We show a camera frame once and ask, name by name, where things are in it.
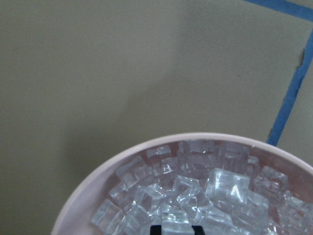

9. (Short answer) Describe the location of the clear ice cubes pile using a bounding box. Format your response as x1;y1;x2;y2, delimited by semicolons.
90;140;313;235

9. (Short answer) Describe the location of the pink bowl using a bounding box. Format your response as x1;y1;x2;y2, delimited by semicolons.
51;133;313;235

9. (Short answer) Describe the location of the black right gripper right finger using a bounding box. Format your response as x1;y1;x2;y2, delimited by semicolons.
192;225;205;235

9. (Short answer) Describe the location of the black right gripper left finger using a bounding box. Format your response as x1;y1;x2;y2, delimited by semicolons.
150;225;162;235

